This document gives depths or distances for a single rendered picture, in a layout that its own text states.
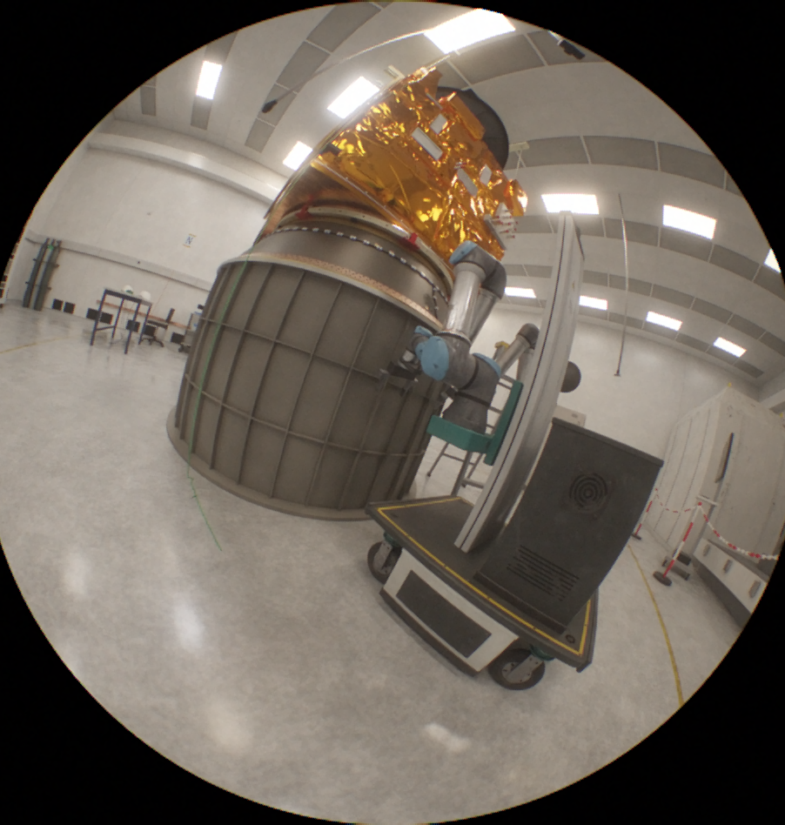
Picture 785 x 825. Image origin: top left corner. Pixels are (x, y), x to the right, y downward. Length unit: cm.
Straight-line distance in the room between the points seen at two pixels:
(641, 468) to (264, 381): 141
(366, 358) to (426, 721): 141
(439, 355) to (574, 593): 75
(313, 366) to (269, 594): 95
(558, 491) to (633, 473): 21
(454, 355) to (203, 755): 119
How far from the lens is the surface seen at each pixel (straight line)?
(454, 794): 87
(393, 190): 178
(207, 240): 704
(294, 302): 125
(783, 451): 702
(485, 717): 96
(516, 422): 84
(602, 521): 71
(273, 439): 126
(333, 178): 163
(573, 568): 74
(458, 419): 75
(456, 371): 72
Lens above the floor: 75
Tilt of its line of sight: 5 degrees down
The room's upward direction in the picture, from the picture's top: 21 degrees clockwise
